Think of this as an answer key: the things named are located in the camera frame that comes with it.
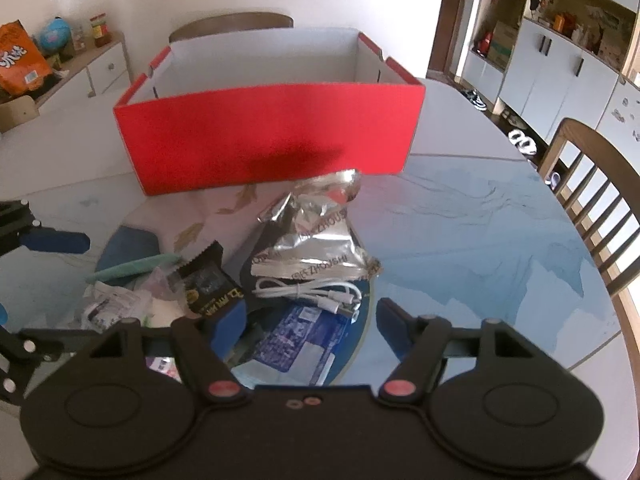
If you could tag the black snack packet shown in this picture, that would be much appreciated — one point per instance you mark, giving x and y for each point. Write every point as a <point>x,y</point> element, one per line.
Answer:
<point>205,280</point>

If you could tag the blue globe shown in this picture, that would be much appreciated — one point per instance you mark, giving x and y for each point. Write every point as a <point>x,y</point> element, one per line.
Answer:
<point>54,32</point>

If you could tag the white wall cabinet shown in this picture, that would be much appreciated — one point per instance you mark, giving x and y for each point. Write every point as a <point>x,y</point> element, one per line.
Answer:
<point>550,75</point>

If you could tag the jar with red lid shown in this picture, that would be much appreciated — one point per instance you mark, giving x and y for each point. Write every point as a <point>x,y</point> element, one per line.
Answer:
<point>100,30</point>

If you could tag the white shoe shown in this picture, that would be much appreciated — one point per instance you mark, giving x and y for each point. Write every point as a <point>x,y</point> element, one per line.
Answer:
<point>555,180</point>

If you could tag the light wooden rack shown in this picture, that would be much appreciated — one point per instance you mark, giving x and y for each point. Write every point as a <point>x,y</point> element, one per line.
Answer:
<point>17,115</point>

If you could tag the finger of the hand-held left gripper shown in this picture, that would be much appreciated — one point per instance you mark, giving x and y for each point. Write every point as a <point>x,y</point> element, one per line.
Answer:
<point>50,241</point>
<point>20,347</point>

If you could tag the white slippers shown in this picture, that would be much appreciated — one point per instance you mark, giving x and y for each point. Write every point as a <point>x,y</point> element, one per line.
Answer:
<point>522,141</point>

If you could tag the small glass jar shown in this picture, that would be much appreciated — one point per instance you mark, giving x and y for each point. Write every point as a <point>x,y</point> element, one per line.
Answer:
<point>77,37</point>

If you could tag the wooden chair with curved back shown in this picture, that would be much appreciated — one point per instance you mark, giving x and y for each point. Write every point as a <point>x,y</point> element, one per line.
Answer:
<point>230,22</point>

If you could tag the red cardboard box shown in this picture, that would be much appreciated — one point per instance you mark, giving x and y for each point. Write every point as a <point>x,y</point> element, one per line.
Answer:
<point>250,125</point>

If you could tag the teal plastic knife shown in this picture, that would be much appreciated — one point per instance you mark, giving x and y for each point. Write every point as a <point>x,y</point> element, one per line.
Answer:
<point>135,266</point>

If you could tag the orange snack bag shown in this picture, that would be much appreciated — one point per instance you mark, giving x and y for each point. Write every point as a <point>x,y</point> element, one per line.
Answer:
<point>20,57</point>

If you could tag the white wrapper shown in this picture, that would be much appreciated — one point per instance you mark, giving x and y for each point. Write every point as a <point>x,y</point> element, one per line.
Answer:
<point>115,305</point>

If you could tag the brown door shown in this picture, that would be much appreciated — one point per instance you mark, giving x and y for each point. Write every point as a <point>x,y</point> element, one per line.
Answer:
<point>445,20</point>

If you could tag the white sideboard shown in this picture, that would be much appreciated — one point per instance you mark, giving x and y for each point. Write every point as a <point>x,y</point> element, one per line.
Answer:
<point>107,67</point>

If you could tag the black and white sneakers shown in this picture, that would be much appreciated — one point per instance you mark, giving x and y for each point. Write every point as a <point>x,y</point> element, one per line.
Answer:
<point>475,100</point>

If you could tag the red toy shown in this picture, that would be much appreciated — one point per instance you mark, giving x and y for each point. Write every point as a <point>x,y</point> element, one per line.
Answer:
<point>482,44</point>

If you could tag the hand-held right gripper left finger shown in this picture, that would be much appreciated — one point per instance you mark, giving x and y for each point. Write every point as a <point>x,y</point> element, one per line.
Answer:
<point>227,325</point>

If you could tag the silver foil snack bag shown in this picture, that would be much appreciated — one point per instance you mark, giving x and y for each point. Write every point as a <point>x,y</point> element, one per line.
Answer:
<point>310,240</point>

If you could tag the wooden chair with slatted back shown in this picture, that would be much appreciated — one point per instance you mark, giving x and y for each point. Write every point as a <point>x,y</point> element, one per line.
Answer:
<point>600,144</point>

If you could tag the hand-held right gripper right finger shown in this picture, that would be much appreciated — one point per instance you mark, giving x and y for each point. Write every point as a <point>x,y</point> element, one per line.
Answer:
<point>392,317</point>

